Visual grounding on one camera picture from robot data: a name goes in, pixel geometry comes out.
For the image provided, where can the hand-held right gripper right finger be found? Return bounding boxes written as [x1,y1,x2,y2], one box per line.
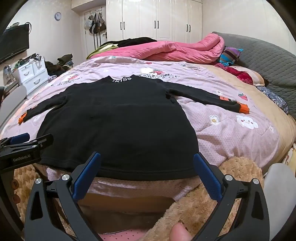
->
[193,153,271,241]

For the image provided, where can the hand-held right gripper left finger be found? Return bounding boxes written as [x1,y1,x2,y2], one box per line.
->
[24,152,102,241]

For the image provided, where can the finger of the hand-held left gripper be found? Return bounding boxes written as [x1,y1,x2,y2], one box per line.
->
[0,134,54,154]
[0,133,31,149]

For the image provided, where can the black sweater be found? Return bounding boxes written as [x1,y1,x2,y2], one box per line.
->
[18,75,250,181]

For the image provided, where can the dark clothes pile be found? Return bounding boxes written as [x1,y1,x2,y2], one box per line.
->
[45,54,74,77]

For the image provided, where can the person's right hand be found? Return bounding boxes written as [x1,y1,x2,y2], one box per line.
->
[169,223,193,241]

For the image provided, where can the pink strawberry printed blanket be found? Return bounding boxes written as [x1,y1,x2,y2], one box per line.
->
[0,56,290,201]

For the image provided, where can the white drawer cabinet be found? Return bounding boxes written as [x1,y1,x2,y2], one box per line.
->
[13,57,49,91]

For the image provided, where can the pink printed pyjamas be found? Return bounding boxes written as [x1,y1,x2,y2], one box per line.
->
[102,228,148,241]

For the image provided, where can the white rounded object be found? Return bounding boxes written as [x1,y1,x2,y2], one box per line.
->
[264,163,296,237]

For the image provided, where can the beige bed blanket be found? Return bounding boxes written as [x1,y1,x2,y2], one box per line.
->
[183,62,296,149]

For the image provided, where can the black television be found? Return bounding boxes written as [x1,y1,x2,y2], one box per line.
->
[0,23,30,64]

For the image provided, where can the blue patterned cloth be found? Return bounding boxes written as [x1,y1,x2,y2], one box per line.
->
[255,86,289,115]

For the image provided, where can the white door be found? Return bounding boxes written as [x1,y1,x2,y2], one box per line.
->
[80,10,109,62]

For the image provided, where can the red blanket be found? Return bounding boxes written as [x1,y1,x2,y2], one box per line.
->
[215,62,255,87]

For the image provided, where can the green cloth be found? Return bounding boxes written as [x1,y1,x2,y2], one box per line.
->
[87,44,119,60]

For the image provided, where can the striped colourful cloth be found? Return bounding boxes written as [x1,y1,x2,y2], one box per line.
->
[218,46,244,66]

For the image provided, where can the black hanging bag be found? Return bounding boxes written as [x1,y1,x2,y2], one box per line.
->
[90,13,100,35]

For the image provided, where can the grey quilted headboard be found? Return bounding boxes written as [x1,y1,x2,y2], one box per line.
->
[211,31,296,114]

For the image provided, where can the brown hanging bag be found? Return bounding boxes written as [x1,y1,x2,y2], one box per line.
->
[97,13,107,31]

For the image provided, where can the pink comforter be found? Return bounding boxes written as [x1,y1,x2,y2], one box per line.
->
[89,32,226,64]

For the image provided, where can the black cloth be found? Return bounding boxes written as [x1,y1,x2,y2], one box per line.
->
[102,37,158,48]

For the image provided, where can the white wardrobe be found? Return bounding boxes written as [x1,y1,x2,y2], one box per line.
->
[106,0,204,43]

